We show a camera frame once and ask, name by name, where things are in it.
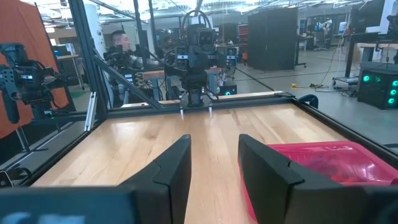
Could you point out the orange partition wall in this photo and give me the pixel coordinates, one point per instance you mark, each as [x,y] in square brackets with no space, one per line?
[18,28]

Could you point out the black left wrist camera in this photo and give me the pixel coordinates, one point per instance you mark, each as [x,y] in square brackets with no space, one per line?
[205,36]

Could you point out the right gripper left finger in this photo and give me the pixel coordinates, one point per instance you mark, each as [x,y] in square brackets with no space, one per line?
[168,180]

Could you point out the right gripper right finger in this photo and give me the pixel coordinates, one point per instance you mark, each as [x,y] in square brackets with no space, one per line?
[270,186]

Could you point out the tall black partition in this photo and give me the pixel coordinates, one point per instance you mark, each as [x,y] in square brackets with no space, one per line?
[272,39]

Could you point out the black computer green fans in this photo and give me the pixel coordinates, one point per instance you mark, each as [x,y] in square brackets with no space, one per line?
[377,88]

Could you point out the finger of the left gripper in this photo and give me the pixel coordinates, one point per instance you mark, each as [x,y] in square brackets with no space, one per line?
[182,57]
[231,57]

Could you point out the wooden background workbench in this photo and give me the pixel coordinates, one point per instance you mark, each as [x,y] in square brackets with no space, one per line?
[152,74]

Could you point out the person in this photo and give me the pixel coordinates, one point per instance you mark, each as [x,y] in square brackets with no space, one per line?
[122,43]

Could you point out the pink plastic supply box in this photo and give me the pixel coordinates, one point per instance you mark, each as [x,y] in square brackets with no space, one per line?
[342,161]

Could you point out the black background desk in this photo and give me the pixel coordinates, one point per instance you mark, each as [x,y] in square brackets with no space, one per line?
[360,35]

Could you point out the black computer cyan light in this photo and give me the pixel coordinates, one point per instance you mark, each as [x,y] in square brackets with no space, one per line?
[227,89]

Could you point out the black aluminium table frame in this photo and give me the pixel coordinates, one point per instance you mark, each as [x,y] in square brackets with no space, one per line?
[88,62]

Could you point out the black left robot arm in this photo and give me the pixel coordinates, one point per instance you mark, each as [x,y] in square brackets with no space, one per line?
[194,84]

